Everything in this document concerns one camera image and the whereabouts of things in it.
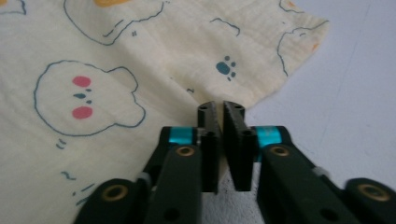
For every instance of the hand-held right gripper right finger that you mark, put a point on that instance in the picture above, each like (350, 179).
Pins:
(280, 180)

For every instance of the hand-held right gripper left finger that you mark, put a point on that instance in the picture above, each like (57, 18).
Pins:
(180, 174)

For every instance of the cream printed cloth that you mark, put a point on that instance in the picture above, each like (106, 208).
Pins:
(124, 93)

